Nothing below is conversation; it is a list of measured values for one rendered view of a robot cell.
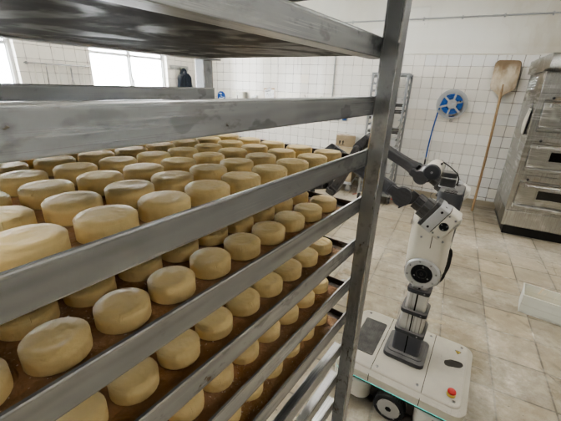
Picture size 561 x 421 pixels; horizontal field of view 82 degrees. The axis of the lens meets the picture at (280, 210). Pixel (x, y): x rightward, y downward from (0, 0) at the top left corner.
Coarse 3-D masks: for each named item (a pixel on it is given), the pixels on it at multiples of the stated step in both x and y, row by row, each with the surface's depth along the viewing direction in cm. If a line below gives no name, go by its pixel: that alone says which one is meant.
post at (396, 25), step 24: (408, 0) 49; (384, 24) 51; (384, 48) 52; (384, 72) 53; (384, 96) 54; (384, 120) 55; (384, 144) 56; (384, 168) 59; (360, 216) 63; (360, 240) 64; (360, 264) 66; (360, 288) 67; (360, 312) 70; (336, 384) 79; (336, 408) 81
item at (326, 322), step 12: (324, 324) 71; (312, 336) 67; (300, 348) 64; (312, 348) 65; (288, 360) 62; (300, 360) 62; (276, 372) 57; (288, 372) 59; (264, 384) 57; (276, 384) 57; (252, 396) 53; (264, 396) 54; (240, 408) 50; (252, 408) 52; (228, 420) 48; (240, 420) 50
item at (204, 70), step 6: (198, 60) 76; (204, 60) 76; (198, 66) 77; (204, 66) 76; (210, 66) 78; (198, 72) 77; (204, 72) 76; (210, 72) 78; (198, 78) 78; (204, 78) 77; (210, 78) 78; (198, 84) 78; (204, 84) 77; (210, 84) 79
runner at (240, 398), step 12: (348, 288) 69; (336, 300) 65; (324, 312) 61; (312, 324) 57; (300, 336) 54; (288, 348) 51; (276, 360) 49; (264, 372) 46; (252, 384) 44; (240, 396) 43; (228, 408) 41; (216, 420) 39
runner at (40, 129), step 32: (0, 128) 16; (32, 128) 17; (64, 128) 19; (96, 128) 20; (128, 128) 22; (160, 128) 24; (192, 128) 26; (224, 128) 29; (256, 128) 32; (0, 160) 17
